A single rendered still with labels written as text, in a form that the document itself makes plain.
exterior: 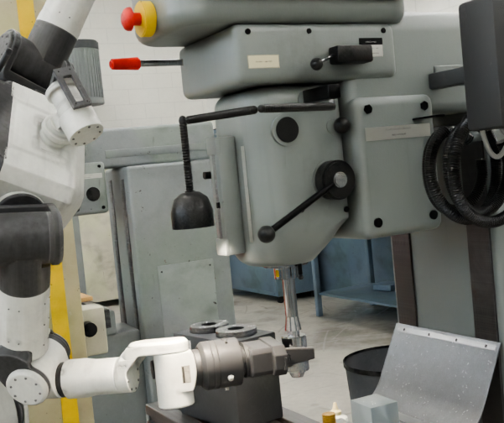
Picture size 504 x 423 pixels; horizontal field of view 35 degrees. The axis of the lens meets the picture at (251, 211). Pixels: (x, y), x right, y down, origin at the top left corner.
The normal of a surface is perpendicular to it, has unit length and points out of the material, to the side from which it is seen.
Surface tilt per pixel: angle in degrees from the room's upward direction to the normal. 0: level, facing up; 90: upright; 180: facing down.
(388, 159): 90
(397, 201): 90
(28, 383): 113
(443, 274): 90
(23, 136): 58
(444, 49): 90
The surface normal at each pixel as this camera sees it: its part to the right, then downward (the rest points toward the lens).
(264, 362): 0.26, 0.03
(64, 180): 0.60, -0.57
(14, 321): -0.15, 0.46
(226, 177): 0.47, 0.00
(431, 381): -0.83, -0.35
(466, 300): -0.88, 0.11
